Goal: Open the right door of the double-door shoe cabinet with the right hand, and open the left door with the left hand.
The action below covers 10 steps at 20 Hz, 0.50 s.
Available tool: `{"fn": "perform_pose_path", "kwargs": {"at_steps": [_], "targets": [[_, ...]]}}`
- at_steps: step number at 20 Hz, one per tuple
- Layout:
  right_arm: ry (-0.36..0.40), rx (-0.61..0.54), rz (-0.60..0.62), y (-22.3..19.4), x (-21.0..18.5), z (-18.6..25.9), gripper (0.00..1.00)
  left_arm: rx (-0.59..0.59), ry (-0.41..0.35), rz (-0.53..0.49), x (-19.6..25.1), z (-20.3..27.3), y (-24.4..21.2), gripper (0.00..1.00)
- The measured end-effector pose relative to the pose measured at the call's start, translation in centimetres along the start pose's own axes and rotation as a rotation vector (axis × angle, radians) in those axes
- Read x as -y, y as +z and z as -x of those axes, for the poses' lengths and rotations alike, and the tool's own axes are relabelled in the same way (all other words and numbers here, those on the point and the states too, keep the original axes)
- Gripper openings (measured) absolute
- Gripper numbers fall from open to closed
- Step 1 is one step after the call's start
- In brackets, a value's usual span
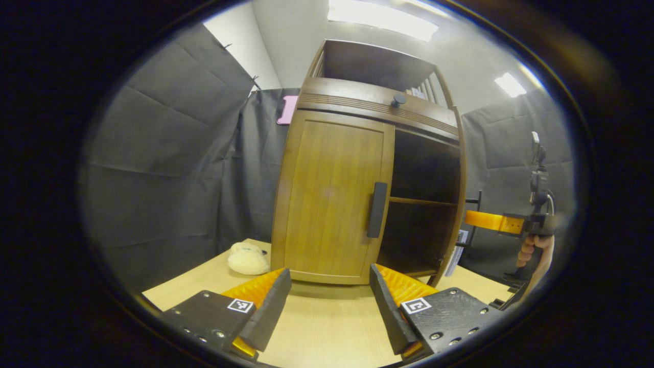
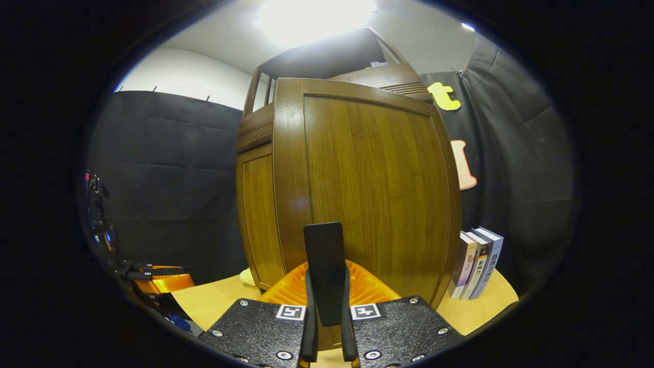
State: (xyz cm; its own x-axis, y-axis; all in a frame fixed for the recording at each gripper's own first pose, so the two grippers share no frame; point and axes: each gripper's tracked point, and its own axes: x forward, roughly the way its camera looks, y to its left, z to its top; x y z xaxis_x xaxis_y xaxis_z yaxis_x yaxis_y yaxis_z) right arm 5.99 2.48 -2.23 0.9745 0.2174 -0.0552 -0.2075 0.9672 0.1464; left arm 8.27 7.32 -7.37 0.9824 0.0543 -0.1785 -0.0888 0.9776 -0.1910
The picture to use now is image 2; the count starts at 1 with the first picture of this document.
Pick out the black door handle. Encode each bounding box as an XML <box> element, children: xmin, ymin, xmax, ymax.
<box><xmin>303</xmin><ymin>222</ymin><xmax>346</xmax><ymax>328</ymax></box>

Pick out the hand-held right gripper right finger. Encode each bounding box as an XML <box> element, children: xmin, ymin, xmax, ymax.
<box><xmin>340</xmin><ymin>260</ymin><xmax>465</xmax><ymax>368</ymax></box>

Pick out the pale blue spine book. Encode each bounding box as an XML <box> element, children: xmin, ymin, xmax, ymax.
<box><xmin>470</xmin><ymin>227</ymin><xmax>504</xmax><ymax>300</ymax></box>

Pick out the large ceiling light panel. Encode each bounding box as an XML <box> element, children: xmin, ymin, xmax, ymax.
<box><xmin>258</xmin><ymin>0</ymin><xmax>379</xmax><ymax>47</ymax></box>

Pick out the wooden ribbed cabinet drawer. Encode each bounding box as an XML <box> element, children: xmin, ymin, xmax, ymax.
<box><xmin>237</xmin><ymin>64</ymin><xmax>435</xmax><ymax>154</ymax></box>

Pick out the white yellow spine book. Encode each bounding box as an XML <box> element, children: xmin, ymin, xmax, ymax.
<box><xmin>461</xmin><ymin>230</ymin><xmax>492</xmax><ymax>300</ymax></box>

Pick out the small blue object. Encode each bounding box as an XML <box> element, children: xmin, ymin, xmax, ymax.
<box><xmin>168</xmin><ymin>314</ymin><xmax>193</xmax><ymax>334</ymax></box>

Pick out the wooden shoe cabinet door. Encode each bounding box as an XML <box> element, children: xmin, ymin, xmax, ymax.
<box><xmin>236</xmin><ymin>144</ymin><xmax>288</xmax><ymax>292</ymax></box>
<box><xmin>273</xmin><ymin>78</ymin><xmax>463</xmax><ymax>310</ymax></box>

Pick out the wooden double-door shoe cabinet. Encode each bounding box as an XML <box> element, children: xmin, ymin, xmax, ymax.
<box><xmin>236</xmin><ymin>27</ymin><xmax>435</xmax><ymax>293</ymax></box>

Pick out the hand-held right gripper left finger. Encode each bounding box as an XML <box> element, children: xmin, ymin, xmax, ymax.
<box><xmin>198</xmin><ymin>262</ymin><xmax>319</xmax><ymax>368</ymax></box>

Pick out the pink spine book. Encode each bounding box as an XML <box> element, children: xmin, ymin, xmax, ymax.
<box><xmin>448</xmin><ymin>232</ymin><xmax>478</xmax><ymax>299</ymax></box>

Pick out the black backdrop cloth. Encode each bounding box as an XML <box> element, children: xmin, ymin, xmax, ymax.
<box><xmin>87</xmin><ymin>91</ymin><xmax>249</xmax><ymax>286</ymax></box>
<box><xmin>419</xmin><ymin>36</ymin><xmax>580</xmax><ymax>294</ymax></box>

